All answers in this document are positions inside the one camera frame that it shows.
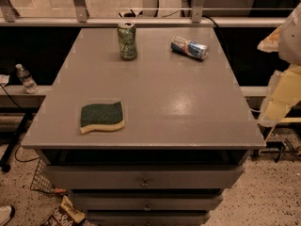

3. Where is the top grey drawer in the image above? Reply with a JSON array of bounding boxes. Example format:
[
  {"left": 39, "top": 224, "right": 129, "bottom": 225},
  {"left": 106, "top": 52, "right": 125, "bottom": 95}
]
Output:
[{"left": 44, "top": 165, "right": 244, "bottom": 189}]

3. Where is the bottom grey drawer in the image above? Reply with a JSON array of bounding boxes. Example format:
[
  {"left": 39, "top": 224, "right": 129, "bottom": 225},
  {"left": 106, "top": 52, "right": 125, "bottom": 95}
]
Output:
[{"left": 87, "top": 211, "right": 210, "bottom": 226}]

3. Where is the wire mesh basket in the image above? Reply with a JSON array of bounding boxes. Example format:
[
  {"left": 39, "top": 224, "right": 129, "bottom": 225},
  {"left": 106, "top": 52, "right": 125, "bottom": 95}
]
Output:
[{"left": 30, "top": 159, "right": 67, "bottom": 196}]

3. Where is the green soda can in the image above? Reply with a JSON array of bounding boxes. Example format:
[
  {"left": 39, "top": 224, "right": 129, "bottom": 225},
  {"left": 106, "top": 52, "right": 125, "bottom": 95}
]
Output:
[{"left": 118, "top": 22, "right": 137, "bottom": 60}]

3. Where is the middle grey drawer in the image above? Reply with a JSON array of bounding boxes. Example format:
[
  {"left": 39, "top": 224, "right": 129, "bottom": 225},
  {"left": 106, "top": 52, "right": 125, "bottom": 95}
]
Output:
[{"left": 70, "top": 193, "right": 223, "bottom": 211}]

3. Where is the grey drawer cabinet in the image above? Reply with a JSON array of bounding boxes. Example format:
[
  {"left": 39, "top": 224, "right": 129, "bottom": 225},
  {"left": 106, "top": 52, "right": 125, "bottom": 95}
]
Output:
[{"left": 21, "top": 26, "right": 267, "bottom": 226}]

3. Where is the black cable on floor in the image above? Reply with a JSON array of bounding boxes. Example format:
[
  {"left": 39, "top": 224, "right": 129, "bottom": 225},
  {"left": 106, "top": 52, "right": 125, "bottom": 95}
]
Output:
[{"left": 0, "top": 83, "right": 40, "bottom": 164}]

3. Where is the blue silver energy drink can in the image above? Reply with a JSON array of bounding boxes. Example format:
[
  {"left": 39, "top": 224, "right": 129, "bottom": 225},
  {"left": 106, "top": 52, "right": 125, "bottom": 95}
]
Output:
[{"left": 171, "top": 36, "right": 208, "bottom": 60}]

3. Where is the yellow black clamp stand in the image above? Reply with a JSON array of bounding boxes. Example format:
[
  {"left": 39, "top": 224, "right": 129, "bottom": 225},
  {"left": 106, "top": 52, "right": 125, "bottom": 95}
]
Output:
[{"left": 251, "top": 125, "right": 301, "bottom": 163}]

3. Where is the metal railing frame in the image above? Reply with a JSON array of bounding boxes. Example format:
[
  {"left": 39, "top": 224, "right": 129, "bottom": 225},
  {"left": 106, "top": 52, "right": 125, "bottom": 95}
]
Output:
[{"left": 1, "top": 0, "right": 300, "bottom": 27}]

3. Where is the grey drawer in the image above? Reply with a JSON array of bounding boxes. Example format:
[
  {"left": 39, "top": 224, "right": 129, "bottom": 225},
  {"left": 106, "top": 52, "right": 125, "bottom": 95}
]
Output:
[
  {"left": 70, "top": 193, "right": 223, "bottom": 211},
  {"left": 44, "top": 165, "right": 244, "bottom": 189},
  {"left": 87, "top": 211, "right": 210, "bottom": 226}
]

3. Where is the green yellow sponge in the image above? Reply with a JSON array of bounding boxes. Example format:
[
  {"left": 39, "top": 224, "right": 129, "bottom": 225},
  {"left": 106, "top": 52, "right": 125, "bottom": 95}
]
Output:
[{"left": 80, "top": 102, "right": 125, "bottom": 135}]

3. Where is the black table leg stand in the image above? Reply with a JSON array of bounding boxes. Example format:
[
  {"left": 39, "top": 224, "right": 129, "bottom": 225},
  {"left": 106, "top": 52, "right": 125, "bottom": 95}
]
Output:
[{"left": 0, "top": 113, "right": 32, "bottom": 172}]

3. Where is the snack chip bag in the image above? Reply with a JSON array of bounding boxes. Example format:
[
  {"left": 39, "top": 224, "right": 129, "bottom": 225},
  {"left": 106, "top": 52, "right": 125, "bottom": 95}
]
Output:
[{"left": 40, "top": 196, "right": 85, "bottom": 226}]

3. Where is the clear plastic water bottle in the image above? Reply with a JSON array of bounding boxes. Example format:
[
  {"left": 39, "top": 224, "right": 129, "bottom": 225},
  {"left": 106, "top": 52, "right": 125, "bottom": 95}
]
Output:
[{"left": 16, "top": 64, "right": 39, "bottom": 94}]

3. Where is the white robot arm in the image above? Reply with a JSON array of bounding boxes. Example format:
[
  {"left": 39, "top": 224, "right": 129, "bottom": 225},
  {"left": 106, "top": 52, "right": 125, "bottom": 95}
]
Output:
[{"left": 258, "top": 4, "right": 301, "bottom": 127}]

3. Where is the white shoe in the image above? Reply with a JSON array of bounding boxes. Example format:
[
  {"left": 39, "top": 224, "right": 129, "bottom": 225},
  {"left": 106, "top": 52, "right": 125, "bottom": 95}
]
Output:
[{"left": 0, "top": 205, "right": 15, "bottom": 226}]

